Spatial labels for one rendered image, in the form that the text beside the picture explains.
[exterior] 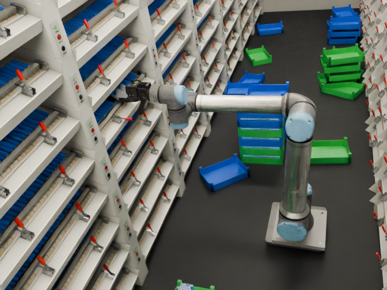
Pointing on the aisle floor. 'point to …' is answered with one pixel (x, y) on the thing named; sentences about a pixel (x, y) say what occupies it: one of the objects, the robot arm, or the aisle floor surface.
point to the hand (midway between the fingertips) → (116, 95)
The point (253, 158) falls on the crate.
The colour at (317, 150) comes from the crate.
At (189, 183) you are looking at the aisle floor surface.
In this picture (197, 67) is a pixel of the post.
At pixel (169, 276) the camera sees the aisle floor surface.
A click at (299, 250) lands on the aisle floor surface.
